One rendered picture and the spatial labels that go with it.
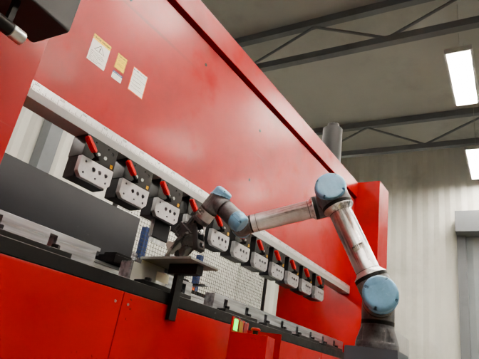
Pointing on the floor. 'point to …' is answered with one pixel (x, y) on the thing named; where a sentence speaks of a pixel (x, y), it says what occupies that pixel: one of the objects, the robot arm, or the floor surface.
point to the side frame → (305, 308)
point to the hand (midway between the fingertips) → (172, 259)
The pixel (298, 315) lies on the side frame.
